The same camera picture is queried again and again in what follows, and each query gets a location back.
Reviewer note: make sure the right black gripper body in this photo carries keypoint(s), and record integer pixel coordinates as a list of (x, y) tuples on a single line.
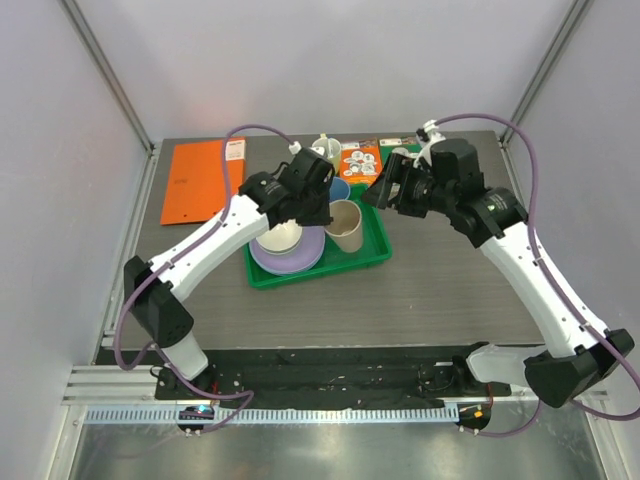
[(400, 181)]

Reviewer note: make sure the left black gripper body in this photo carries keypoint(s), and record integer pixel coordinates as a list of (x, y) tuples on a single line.
[(315, 210)]

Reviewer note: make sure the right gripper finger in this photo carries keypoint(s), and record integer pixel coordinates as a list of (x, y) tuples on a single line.
[(397, 164), (380, 192)]

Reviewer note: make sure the blue cup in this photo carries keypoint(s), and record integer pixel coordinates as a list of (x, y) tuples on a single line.
[(339, 190)]

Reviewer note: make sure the beige cup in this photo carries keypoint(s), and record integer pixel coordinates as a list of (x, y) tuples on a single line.
[(346, 227)]

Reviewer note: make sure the white bowl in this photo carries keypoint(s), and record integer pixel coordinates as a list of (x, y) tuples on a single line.
[(281, 239)]

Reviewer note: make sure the purple plate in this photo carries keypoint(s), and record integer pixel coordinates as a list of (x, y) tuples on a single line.
[(301, 258)]

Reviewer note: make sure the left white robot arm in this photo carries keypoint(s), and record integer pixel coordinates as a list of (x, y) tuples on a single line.
[(155, 290)]

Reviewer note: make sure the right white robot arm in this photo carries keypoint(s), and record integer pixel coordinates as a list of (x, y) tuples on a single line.
[(579, 349)]

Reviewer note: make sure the green plastic bin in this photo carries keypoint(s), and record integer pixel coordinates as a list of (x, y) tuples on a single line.
[(375, 250)]

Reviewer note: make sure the green book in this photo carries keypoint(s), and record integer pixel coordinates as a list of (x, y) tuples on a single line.
[(408, 143)]

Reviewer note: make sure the orange book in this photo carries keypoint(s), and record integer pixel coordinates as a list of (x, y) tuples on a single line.
[(360, 161)]

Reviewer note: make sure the green cup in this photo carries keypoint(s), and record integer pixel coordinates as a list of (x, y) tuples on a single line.
[(332, 151)]

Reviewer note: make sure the orange folder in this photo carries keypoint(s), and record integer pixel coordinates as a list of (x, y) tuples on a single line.
[(195, 188)]

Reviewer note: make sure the white slotted cable duct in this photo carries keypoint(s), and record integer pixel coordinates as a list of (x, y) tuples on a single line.
[(188, 414)]

